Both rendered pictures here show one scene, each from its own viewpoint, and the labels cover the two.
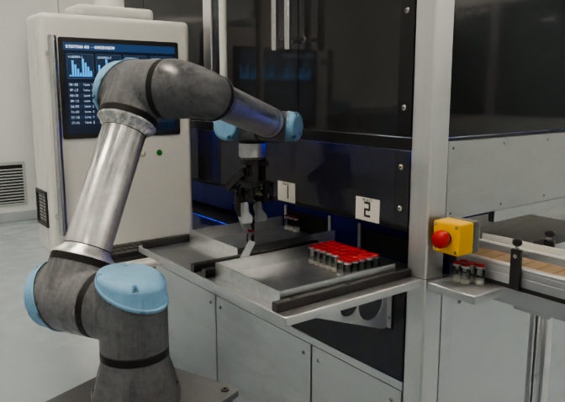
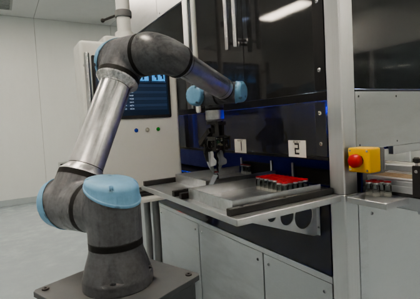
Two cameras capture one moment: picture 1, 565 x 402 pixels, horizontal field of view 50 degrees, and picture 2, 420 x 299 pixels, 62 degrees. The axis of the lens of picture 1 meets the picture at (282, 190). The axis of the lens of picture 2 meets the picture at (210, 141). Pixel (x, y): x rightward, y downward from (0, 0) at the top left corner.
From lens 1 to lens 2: 0.32 m
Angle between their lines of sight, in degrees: 9
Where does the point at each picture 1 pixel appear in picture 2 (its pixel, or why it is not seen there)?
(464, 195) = (369, 132)
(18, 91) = not seen: hidden behind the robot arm
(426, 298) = (346, 209)
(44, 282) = (50, 191)
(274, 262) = (231, 189)
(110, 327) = (92, 220)
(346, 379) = (289, 277)
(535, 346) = not seen: outside the picture
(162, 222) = (161, 174)
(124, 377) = (104, 261)
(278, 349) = (240, 258)
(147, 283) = (121, 184)
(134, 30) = not seen: hidden behind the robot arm
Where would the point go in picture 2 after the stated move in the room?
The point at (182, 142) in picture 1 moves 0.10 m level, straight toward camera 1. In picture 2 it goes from (172, 122) to (172, 122)
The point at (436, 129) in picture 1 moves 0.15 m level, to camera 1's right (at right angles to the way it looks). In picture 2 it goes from (344, 81) to (396, 77)
